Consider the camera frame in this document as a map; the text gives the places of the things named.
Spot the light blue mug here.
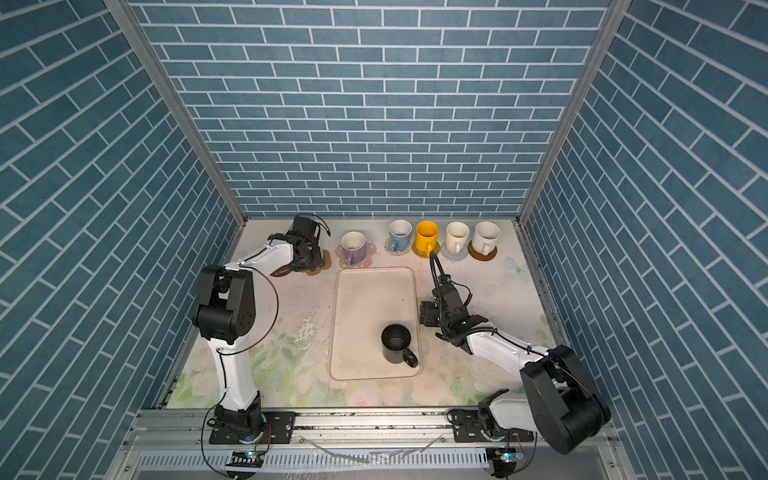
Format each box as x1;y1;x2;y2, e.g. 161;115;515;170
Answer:
389;219;412;250

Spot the light blue round coaster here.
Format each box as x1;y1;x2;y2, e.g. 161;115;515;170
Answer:
439;243;468;262

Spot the black mug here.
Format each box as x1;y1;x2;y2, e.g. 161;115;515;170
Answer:
381;324;419;368

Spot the white speckled mug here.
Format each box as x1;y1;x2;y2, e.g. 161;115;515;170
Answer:
471;221;501;254

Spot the white mug purple handle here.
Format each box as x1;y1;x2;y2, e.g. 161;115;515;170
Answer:
340;231;367;265

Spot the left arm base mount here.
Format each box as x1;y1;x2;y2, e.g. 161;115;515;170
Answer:
207;411;296;445

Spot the cork paw print coaster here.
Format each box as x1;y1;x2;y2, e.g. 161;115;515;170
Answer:
306;250;331;276

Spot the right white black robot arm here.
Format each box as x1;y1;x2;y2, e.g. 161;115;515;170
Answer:
419;283;611;455

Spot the pink flower coaster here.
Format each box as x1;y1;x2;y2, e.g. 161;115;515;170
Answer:
335;242;377;269

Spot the beige plastic tray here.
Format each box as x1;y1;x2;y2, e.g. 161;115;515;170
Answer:
329;267;422;381

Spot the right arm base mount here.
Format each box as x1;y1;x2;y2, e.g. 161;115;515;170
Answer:
445;408;534;443

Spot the aluminium front rail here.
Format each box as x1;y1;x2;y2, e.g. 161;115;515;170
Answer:
121;407;550;454

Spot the yellow mug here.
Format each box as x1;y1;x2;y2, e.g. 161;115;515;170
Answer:
414;221;439;250

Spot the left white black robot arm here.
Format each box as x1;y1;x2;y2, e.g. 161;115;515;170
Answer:
190;213;331;444

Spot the brown round coaster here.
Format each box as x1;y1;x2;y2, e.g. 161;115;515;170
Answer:
468;243;498;262
271;265;292;278

